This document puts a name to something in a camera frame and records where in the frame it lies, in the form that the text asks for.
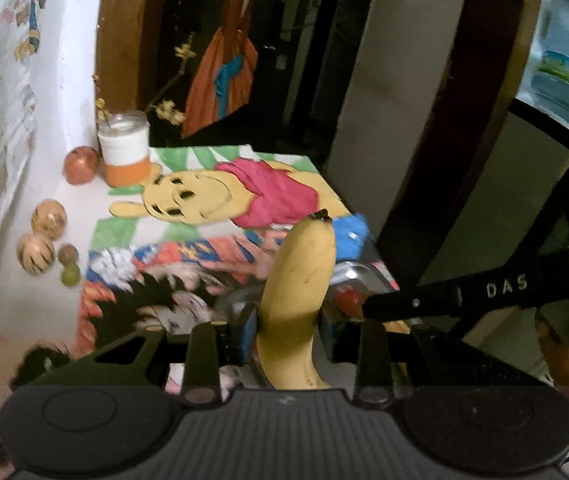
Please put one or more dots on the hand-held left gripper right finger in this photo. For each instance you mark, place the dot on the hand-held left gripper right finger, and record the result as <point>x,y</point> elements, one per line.
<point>372,355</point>

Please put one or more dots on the yellow banana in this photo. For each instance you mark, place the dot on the yellow banana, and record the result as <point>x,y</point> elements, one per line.
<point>397,327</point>
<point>297,285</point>

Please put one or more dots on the cartoon wall sticker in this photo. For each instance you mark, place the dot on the cartoon wall sticker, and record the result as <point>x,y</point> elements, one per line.
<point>29,15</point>

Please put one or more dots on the bear cartoon poster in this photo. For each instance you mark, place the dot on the bear cartoon poster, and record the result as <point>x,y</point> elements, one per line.
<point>204,195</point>

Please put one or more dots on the small brown fruit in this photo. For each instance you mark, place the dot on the small brown fruit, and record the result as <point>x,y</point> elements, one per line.
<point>68,252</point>

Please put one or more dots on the green grape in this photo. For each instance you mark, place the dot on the green grape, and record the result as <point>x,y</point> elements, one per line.
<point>70,275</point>

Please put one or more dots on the dried flower sprig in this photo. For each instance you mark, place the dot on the dried flower sprig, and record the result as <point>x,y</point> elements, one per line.
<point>167,110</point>

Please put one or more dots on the metal baking tray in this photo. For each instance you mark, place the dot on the metal baking tray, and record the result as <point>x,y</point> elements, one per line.
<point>359,275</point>

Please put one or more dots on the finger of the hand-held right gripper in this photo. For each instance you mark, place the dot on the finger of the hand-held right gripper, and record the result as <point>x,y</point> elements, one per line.
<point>414,302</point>

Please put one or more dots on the red apple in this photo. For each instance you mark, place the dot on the red apple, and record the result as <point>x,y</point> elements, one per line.
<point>81,165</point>

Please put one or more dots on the wall poster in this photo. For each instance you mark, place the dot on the wall poster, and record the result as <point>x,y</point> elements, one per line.
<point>224,70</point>

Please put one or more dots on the wooden door frame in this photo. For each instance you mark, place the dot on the wooden door frame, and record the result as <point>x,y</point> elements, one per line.
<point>119,35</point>

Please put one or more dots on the dark brown door frame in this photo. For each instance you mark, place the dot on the dark brown door frame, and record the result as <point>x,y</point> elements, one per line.
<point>464,110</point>

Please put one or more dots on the red cherry tomato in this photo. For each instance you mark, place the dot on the red cherry tomato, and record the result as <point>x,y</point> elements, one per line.
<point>349,301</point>

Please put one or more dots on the striped small melon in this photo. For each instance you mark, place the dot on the striped small melon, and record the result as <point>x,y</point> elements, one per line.
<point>49,218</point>
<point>36,254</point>

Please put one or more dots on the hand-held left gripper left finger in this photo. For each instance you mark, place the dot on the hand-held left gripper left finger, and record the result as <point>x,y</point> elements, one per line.
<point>248,332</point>

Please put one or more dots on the white and orange jar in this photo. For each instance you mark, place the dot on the white and orange jar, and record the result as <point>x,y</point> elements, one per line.
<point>124,155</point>

